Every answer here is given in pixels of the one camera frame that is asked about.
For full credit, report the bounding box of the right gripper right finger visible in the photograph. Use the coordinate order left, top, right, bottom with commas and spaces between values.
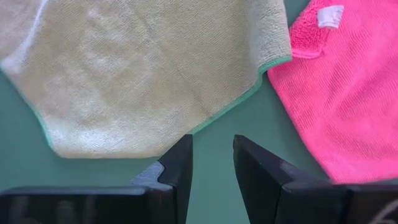
233, 134, 398, 224

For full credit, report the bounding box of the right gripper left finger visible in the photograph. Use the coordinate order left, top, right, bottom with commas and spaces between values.
0, 134, 193, 224

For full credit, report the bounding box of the pale green microfiber towel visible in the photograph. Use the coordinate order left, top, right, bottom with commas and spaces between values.
0, 0, 294, 160

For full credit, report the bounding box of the pink microfiber towel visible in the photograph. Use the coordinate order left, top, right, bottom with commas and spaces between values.
267, 0, 398, 185

